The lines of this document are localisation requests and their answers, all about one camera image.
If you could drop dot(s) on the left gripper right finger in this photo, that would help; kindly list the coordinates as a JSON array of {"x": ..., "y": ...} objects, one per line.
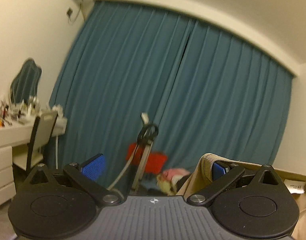
[{"x": 248, "y": 203}]

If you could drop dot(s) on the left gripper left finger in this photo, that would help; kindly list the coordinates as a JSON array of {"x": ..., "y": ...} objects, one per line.
[{"x": 60, "y": 203}]

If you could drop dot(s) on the tan t-shirt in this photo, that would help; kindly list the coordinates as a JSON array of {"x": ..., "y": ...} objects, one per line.
[{"x": 202, "y": 176}]

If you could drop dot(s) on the pile of mixed clothes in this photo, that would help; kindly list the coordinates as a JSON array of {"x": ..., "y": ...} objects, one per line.
[{"x": 171, "y": 180}]

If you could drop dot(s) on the grey desk chair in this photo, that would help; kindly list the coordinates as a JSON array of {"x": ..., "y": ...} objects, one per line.
[{"x": 26, "y": 157}]

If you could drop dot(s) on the white dressing desk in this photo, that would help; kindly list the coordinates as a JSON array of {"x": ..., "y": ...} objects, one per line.
[{"x": 16, "y": 134}]

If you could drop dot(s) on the red cloth on stand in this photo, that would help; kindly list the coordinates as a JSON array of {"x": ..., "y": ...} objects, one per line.
[{"x": 155, "y": 161}]

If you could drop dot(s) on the garment steamer stand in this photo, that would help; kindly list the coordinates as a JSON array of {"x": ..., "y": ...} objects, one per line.
[{"x": 145, "y": 138}]

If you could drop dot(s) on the teal curtain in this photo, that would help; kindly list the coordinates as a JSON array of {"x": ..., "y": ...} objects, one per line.
[{"x": 206, "y": 89}]

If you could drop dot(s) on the wavy frame mirror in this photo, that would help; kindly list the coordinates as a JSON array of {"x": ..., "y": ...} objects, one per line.
[{"x": 25, "y": 83}]

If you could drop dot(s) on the wall outlet with cable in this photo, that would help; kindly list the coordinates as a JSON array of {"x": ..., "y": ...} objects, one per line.
[{"x": 71, "y": 18}]

